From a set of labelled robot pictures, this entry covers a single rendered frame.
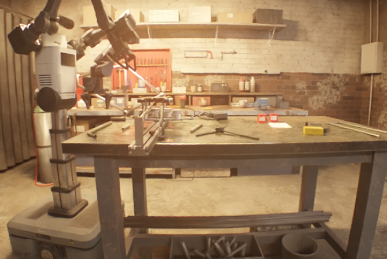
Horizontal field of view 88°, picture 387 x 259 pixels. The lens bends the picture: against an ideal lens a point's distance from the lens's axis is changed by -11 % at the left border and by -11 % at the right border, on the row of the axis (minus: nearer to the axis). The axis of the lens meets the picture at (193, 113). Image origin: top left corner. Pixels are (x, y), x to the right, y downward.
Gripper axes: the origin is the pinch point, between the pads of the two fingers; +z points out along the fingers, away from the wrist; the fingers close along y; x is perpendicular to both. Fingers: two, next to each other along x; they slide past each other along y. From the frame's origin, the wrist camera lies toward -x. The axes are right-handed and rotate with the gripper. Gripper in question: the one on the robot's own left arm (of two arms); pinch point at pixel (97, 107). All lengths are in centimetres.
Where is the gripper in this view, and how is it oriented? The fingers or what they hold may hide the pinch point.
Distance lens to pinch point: 116.2
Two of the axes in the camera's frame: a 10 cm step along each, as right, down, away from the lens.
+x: -0.2, -1.2, 9.9
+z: 0.0, 9.9, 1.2
